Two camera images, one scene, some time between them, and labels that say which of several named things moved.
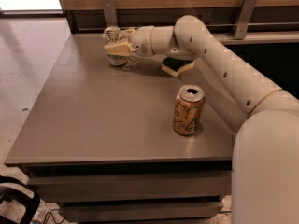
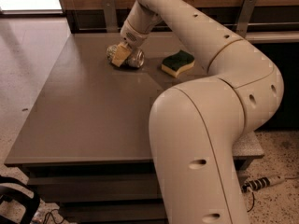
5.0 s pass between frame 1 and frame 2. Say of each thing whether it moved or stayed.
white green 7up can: moved
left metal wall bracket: stayed
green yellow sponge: stayed
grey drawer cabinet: stayed
